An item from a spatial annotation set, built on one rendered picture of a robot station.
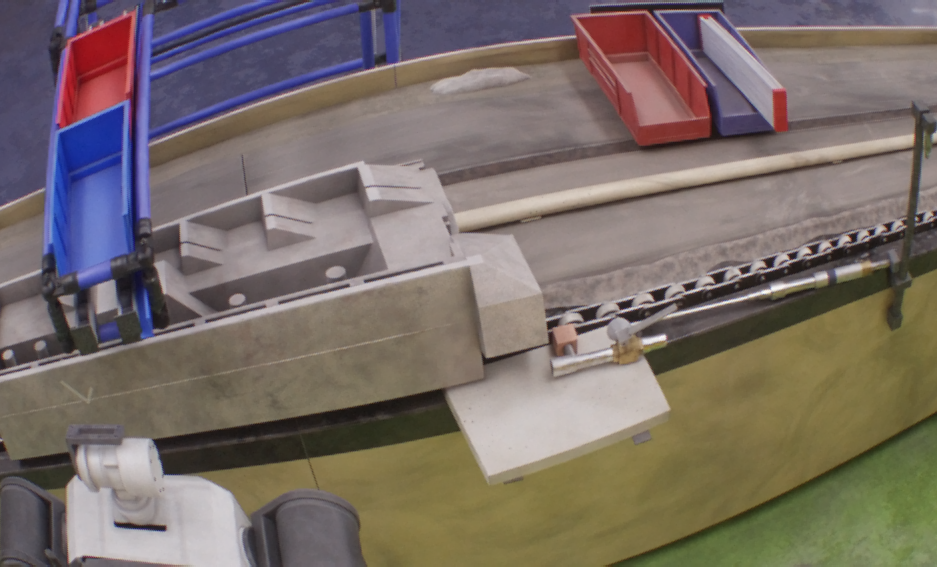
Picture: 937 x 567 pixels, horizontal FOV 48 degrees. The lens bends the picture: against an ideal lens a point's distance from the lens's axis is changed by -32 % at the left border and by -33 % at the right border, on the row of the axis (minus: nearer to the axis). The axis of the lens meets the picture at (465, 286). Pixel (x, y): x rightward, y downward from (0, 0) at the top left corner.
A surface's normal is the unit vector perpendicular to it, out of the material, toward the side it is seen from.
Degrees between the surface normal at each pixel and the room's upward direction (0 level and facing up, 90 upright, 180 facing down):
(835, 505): 0
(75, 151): 94
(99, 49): 94
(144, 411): 80
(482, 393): 0
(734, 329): 90
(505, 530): 90
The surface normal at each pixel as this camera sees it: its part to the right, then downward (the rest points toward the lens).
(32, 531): 0.70, -0.56
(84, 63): 0.25, 0.71
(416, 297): 0.24, 0.53
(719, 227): -0.07, -0.72
